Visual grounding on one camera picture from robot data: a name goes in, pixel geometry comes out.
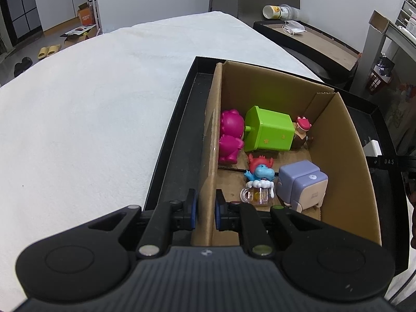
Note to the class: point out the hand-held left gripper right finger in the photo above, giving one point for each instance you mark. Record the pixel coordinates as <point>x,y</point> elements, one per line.
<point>219,213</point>

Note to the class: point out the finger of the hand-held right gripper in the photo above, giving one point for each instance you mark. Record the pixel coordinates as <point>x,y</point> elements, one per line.
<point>390,162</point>

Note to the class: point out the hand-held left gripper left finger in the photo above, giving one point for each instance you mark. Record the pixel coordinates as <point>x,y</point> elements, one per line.
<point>194,209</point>

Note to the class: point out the brown cardboard box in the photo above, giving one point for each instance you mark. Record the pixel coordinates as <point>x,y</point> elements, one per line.
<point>354,156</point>

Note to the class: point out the blue troll figure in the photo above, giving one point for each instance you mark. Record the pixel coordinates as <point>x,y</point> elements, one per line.
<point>260,175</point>

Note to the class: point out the black tray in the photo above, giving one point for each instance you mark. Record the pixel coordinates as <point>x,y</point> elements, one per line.
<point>182,143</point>

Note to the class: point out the purple cube toy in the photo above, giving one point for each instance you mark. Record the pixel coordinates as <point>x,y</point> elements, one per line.
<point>299,182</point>

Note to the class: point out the brown-haired toy figure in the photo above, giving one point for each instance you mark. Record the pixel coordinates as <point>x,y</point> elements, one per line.
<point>302,130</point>

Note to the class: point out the green cube toy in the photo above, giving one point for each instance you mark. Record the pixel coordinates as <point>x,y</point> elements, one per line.
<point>268,128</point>

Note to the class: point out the pink toy figure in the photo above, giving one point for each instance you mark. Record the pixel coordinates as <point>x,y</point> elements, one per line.
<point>230,136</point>

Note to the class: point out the orange basket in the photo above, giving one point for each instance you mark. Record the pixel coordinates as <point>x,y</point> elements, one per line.
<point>377,81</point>

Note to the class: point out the grey desk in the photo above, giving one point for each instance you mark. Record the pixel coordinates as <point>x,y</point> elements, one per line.
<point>373,45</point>

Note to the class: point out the dark side table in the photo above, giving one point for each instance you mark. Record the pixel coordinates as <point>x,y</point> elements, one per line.
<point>318,44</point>

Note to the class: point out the white face mask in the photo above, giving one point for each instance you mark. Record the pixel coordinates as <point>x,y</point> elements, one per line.
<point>294,27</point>

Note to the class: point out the clear cup with yellow print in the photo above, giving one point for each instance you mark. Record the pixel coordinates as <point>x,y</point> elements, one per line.
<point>279,11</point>

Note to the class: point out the open cardboard box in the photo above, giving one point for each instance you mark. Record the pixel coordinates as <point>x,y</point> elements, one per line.
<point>79,35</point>

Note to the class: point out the pair of yellow slippers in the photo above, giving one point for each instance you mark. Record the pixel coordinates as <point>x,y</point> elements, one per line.
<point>48,51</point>

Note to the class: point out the orange carton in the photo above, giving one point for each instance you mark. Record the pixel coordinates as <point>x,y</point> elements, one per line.
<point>86,14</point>

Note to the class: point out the pair of black shoes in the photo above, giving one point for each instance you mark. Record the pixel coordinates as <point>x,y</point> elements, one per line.
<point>22,66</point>

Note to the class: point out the white cabinet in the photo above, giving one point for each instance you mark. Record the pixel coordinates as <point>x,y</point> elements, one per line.
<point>55,3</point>

